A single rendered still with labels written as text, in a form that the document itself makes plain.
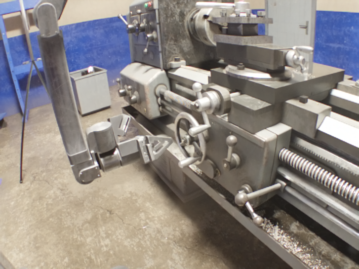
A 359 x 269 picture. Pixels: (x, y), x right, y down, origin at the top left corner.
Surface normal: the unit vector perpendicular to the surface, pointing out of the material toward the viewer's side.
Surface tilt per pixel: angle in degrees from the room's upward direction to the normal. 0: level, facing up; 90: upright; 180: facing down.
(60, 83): 87
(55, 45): 98
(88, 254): 0
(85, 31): 90
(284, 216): 0
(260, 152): 90
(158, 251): 0
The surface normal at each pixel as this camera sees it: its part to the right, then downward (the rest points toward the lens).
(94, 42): 0.51, 0.37
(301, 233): -0.07, -0.88
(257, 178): -0.86, 0.29
